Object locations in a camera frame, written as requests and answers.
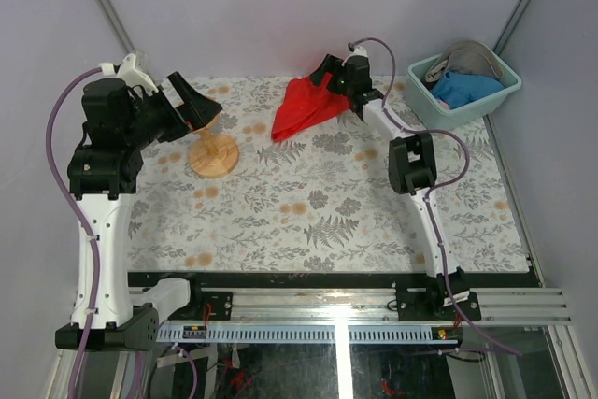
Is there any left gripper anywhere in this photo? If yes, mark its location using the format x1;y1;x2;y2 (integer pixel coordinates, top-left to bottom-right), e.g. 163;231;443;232
121;72;221;151

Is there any wooden hat stand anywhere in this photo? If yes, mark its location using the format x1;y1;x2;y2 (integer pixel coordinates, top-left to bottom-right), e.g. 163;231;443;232
188;114;240;179

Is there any red cloth hat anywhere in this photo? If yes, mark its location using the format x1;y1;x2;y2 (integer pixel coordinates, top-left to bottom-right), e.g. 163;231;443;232
271;77;349;142

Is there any teal plastic bin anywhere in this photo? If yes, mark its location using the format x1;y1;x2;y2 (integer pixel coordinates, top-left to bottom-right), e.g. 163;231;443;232
406;40;522;130

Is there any blue bucket hat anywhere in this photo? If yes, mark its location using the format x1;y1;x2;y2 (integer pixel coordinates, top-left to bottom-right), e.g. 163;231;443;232
431;71;504;109

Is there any grey bucket hat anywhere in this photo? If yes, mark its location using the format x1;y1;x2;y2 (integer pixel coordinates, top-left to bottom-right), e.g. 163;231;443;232
423;40;504;83

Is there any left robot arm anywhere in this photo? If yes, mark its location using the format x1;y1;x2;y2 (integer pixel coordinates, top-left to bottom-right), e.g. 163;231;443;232
55;72;222;351

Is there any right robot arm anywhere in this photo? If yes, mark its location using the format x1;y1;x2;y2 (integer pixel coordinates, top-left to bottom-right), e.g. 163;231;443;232
309;47;480;324

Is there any floral table mat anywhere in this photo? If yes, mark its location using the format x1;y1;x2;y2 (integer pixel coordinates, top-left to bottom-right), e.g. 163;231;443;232
127;77;528;273

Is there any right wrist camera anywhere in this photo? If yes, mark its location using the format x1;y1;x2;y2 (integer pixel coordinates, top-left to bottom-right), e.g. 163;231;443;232
346;43;368;60

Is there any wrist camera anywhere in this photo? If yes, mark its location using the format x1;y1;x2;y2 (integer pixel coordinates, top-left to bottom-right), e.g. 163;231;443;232
346;43;368;60
99;50;158;93

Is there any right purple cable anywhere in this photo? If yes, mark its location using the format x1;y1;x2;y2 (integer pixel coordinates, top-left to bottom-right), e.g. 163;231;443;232
352;36;524;358

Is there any purple cable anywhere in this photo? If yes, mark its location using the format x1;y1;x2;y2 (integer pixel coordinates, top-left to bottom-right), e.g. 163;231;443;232
352;36;524;358
44;67;200;399

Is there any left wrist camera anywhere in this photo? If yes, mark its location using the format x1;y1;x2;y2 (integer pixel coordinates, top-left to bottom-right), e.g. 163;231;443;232
99;50;158;93

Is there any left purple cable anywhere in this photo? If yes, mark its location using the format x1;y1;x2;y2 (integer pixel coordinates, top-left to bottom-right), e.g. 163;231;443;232
44;67;200;399

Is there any left corner aluminium post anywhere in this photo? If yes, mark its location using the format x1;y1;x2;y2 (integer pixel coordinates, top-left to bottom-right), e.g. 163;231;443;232
70;0;141;57

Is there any aluminium rail frame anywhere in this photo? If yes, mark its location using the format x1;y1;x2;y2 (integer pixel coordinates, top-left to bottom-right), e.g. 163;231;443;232
47;270;597;398

